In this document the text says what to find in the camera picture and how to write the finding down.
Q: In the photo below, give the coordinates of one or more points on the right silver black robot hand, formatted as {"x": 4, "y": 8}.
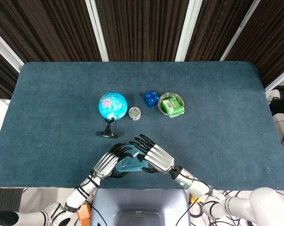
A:
{"x": 159, "y": 159}

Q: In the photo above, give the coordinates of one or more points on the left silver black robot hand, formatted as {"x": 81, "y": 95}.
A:
{"x": 105, "y": 164}

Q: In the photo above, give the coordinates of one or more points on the clear plastic container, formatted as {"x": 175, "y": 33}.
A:
{"x": 126, "y": 168}

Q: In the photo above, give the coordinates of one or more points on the blue container lid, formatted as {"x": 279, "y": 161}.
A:
{"x": 132, "y": 161}

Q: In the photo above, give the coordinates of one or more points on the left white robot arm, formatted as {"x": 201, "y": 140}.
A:
{"x": 83, "y": 191}

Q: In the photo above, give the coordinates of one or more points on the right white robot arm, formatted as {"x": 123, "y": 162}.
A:
{"x": 226, "y": 202}

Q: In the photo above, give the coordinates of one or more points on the grey robot torso base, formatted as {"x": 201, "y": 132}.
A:
{"x": 139, "y": 202}

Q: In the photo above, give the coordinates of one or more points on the small clear round jar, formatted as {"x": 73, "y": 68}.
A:
{"x": 135, "y": 113}

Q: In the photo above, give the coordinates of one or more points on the orange floor object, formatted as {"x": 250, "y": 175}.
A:
{"x": 84, "y": 213}

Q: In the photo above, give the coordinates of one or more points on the green wet wipes pack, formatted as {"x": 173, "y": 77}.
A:
{"x": 173, "y": 107}

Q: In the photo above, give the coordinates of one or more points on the yellow floor object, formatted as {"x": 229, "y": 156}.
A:
{"x": 194, "y": 200}

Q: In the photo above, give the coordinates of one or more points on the blue toy building block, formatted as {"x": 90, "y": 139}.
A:
{"x": 151, "y": 99}

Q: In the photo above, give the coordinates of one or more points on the small globe on black stand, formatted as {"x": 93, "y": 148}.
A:
{"x": 113, "y": 104}

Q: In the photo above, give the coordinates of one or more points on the round metal bowl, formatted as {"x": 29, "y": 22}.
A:
{"x": 179, "y": 99}

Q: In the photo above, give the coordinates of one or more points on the blue table cloth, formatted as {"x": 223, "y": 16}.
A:
{"x": 61, "y": 106}

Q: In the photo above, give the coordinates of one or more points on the dark grey floor mat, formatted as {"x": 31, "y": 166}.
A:
{"x": 5, "y": 199}

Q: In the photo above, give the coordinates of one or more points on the black equipment beside table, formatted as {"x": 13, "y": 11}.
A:
{"x": 281, "y": 103}

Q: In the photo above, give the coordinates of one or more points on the white partition frame post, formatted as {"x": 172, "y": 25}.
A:
{"x": 189, "y": 30}
{"x": 7, "y": 53}
{"x": 240, "y": 30}
{"x": 97, "y": 30}
{"x": 278, "y": 82}

